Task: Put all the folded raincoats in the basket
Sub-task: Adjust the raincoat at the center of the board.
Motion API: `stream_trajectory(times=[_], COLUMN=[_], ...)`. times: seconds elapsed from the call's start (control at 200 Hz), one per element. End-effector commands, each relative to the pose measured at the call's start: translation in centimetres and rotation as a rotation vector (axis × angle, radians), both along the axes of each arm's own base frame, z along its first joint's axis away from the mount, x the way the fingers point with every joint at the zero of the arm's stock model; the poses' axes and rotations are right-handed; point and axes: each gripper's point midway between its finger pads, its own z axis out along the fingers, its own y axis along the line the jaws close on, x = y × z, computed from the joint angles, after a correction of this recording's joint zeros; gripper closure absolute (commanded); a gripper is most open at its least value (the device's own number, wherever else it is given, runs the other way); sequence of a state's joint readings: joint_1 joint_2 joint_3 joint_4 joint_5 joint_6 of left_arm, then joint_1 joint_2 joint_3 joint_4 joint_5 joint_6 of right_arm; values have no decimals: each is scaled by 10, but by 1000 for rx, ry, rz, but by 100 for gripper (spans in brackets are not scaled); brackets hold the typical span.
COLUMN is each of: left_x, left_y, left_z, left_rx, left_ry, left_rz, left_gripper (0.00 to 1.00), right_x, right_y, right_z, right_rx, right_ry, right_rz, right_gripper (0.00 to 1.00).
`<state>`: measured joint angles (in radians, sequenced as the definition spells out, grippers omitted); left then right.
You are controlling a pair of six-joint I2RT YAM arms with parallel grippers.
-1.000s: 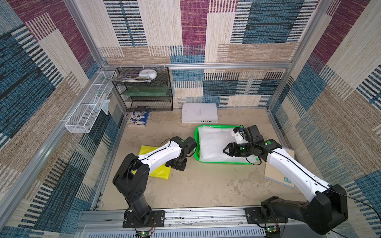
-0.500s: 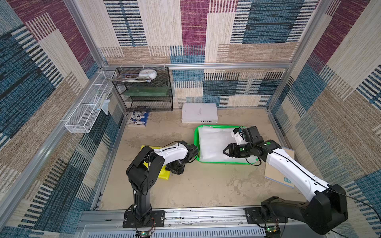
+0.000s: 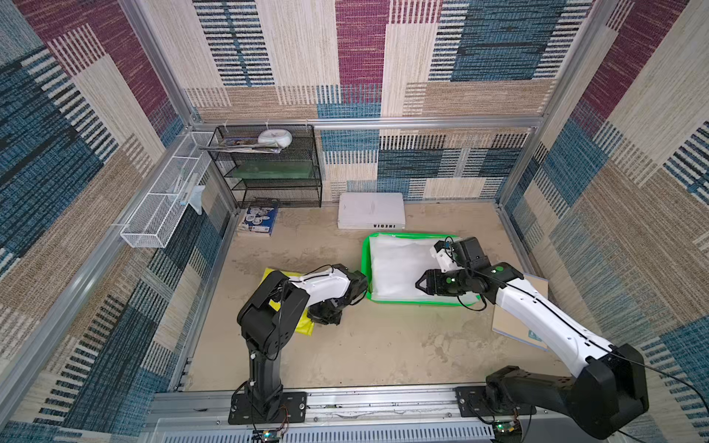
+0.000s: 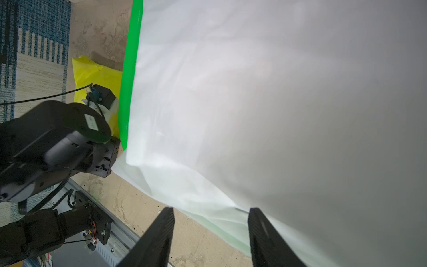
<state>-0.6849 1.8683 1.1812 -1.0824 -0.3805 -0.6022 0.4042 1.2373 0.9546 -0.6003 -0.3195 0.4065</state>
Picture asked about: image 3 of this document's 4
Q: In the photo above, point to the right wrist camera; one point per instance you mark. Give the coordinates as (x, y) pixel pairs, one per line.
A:
(452, 254)

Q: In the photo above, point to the small yellow raincoat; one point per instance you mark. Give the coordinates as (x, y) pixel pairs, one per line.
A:
(305, 325)

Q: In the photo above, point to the white round object on shelf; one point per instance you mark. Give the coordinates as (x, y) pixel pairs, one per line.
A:
(275, 138)

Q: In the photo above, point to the cardboard box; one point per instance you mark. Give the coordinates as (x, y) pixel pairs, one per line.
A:
(505, 324)

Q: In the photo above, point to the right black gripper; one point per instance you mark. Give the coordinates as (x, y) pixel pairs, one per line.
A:
(438, 282)

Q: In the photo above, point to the blue printed packet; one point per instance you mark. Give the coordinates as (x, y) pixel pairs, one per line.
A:
(257, 220)

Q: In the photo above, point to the white wire wall basket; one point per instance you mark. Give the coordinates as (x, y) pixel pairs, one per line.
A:
(176, 188)

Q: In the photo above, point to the aluminium front rail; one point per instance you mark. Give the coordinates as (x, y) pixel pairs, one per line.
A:
(414, 413)

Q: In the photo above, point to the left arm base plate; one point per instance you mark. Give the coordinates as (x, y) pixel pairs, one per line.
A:
(285, 408)

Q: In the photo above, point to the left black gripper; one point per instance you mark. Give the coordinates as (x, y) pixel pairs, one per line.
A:
(315, 315)

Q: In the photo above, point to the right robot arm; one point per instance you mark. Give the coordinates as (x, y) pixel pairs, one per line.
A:
(607, 387)

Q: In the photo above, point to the white flat box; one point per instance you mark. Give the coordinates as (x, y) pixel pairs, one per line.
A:
(371, 211)

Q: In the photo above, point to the magazines on shelf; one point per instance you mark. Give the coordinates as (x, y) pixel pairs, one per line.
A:
(243, 145)

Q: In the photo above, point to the black wire shelf rack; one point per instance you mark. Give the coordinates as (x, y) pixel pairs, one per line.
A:
(291, 178)

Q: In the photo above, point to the white raincoat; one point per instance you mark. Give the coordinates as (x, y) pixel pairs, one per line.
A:
(401, 266)

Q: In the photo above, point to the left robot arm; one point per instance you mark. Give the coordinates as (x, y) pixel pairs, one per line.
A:
(268, 321)

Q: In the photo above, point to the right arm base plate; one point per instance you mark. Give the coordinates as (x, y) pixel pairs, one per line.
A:
(480, 400)

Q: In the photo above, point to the green plastic basket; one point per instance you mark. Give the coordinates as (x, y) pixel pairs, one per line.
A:
(364, 266)

